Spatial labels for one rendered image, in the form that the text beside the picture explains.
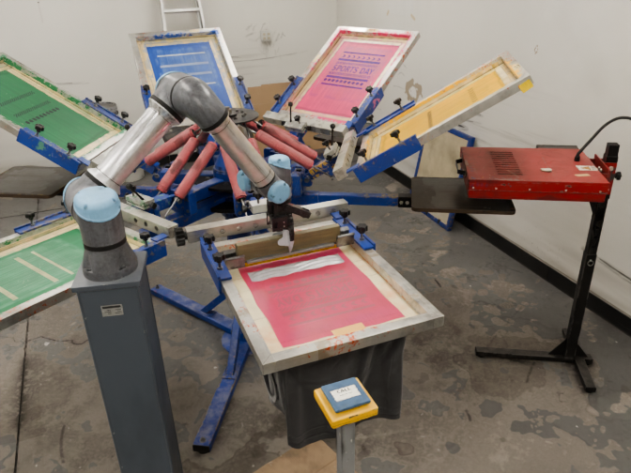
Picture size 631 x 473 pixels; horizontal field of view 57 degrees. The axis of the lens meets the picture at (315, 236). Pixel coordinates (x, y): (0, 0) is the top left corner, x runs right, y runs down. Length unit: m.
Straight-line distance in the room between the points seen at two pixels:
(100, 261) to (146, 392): 0.46
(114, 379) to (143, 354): 0.13
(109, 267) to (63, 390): 1.73
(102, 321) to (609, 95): 2.81
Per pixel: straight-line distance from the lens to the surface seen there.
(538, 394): 3.17
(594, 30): 3.63
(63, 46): 6.01
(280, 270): 2.11
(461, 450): 2.81
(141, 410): 1.96
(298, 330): 1.81
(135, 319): 1.75
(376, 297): 1.96
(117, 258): 1.69
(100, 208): 1.63
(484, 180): 2.59
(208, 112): 1.68
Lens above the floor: 2.01
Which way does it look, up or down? 27 degrees down
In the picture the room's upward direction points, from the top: 2 degrees counter-clockwise
